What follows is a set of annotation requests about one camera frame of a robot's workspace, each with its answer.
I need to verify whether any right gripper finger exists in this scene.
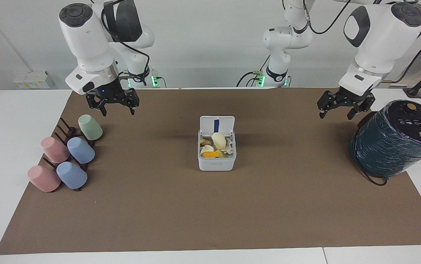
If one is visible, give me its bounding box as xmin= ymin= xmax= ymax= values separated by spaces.
xmin=86 ymin=92 xmax=108 ymax=117
xmin=121 ymin=88 xmax=140 ymax=116

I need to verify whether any crumpled white paper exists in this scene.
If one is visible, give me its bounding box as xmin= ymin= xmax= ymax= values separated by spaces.
xmin=221 ymin=138 xmax=234 ymax=156

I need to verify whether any black cable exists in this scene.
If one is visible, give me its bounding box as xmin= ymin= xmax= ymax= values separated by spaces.
xmin=393 ymin=29 xmax=421 ymax=85
xmin=357 ymin=161 xmax=389 ymax=186
xmin=101 ymin=0 xmax=151 ymax=87
xmin=236 ymin=54 xmax=272 ymax=88
xmin=303 ymin=0 xmax=354 ymax=35

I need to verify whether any white trash can with lid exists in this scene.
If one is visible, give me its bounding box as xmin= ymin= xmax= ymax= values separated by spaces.
xmin=197 ymin=115 xmax=237 ymax=172

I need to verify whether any dark teal cylindrical appliance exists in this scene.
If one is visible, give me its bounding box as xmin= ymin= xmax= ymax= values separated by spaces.
xmin=349 ymin=99 xmax=421 ymax=179

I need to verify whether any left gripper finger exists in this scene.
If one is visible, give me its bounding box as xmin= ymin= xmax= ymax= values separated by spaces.
xmin=346 ymin=96 xmax=375 ymax=121
xmin=317 ymin=91 xmax=343 ymax=120

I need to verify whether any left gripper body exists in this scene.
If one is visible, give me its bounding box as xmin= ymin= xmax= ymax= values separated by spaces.
xmin=337 ymin=87 xmax=375 ymax=106

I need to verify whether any dark brown cup rack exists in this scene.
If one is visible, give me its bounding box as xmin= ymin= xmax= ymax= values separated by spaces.
xmin=43 ymin=117 xmax=97 ymax=192

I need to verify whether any green cup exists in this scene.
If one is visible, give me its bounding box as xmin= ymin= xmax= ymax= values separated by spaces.
xmin=78 ymin=114 xmax=104 ymax=141

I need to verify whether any blue cup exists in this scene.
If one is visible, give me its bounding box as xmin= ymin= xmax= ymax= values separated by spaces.
xmin=56 ymin=162 xmax=88 ymax=190
xmin=67 ymin=137 xmax=96 ymax=164

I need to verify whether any pink cup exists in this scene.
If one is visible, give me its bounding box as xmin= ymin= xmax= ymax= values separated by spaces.
xmin=27 ymin=165 xmax=61 ymax=193
xmin=41 ymin=137 xmax=71 ymax=164

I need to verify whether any white wall socket box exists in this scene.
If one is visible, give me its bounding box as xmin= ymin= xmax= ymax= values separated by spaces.
xmin=14 ymin=70 xmax=55 ymax=89

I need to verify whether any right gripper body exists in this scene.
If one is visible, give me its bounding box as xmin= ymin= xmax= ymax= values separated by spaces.
xmin=92 ymin=79 xmax=129 ymax=105

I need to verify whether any cream egg-shaped trash item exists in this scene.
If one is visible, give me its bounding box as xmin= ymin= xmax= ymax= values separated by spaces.
xmin=211 ymin=132 xmax=227 ymax=150

